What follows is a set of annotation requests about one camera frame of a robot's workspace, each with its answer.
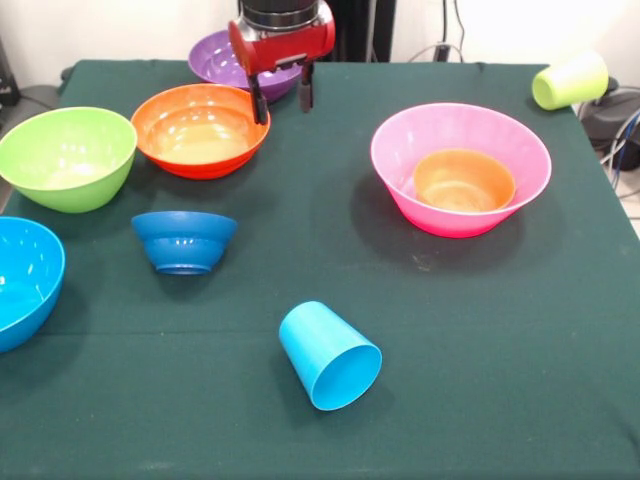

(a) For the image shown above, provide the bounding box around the lime green cup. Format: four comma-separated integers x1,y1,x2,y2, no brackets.
531,51,610,111

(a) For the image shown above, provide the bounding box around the small orange bowl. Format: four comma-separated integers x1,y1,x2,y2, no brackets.
413,148,517,214

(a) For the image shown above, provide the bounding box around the large orange bowl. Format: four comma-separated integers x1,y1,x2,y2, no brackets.
130,83,272,180

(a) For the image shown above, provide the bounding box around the purple bowl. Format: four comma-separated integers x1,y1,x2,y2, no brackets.
187,28,304,105

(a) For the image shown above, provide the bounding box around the black hanging cable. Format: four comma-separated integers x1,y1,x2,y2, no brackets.
452,0,467,64

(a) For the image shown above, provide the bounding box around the black box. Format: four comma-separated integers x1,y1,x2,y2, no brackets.
0,37,21,107

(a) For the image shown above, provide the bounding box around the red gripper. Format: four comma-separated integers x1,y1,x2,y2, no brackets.
228,0,337,126

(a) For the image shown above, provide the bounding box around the dark green table cloth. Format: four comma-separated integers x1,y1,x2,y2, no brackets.
0,59,640,480

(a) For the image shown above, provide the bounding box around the pink bowl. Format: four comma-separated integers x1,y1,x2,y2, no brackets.
370,102,553,239

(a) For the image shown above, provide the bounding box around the lime green bowl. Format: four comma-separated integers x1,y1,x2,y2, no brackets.
0,106,138,215

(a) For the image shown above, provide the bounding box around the tangle of cables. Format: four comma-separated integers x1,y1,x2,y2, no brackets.
597,107,640,201

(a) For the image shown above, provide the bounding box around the small dark blue bowl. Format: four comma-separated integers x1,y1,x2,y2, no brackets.
131,210,238,276

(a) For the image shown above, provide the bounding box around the light blue cup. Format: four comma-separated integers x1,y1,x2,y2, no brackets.
278,300,384,412

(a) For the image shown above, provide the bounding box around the light blue bowl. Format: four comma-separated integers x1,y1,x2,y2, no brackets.
0,215,67,354

